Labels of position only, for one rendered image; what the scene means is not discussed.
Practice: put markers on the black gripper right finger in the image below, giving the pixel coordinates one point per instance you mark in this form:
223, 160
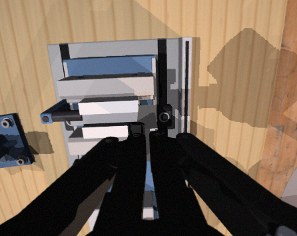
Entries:
241, 204

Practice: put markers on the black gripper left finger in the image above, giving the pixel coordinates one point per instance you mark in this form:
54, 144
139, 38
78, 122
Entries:
66, 205

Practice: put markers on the dark grey metal block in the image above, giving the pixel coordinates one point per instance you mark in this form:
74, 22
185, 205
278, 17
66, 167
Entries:
108, 116

